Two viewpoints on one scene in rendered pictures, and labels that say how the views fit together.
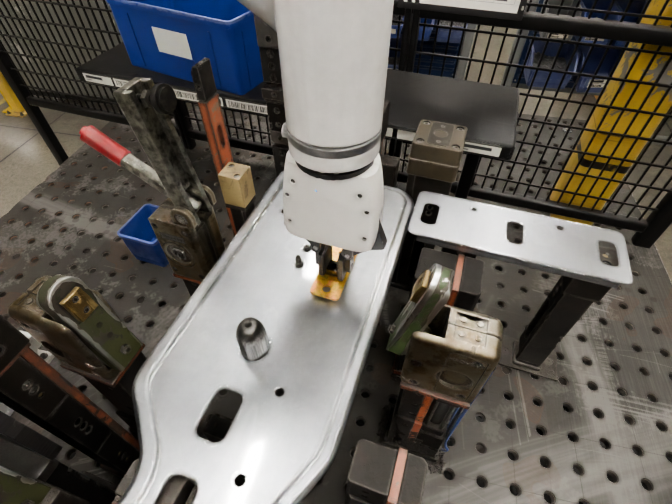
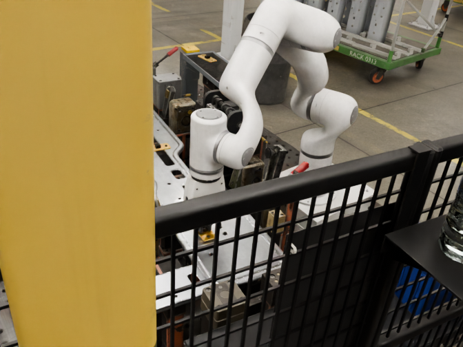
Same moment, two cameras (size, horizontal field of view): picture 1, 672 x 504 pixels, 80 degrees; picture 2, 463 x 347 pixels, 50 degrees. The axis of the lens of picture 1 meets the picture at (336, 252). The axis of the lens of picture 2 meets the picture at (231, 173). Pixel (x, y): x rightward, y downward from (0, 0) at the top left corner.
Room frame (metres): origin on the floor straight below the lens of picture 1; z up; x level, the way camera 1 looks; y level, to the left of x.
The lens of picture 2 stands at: (1.04, -0.75, 1.84)
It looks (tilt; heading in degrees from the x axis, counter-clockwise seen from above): 32 degrees down; 130
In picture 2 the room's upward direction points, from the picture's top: 5 degrees clockwise
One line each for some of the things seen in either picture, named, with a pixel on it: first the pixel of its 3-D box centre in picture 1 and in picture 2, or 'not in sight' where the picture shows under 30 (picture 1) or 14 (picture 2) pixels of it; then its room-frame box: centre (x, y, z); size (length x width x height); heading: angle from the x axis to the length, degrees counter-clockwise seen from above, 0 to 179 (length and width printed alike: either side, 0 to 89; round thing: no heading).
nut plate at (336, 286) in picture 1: (334, 269); (203, 228); (0.32, 0.00, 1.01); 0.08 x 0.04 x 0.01; 161
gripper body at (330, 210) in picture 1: (334, 190); (205, 188); (0.32, 0.00, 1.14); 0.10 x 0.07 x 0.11; 71
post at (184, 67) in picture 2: not in sight; (189, 100); (-0.46, 0.68, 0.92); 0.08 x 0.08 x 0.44; 71
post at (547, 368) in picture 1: (556, 315); not in sight; (0.36, -0.36, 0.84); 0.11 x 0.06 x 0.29; 71
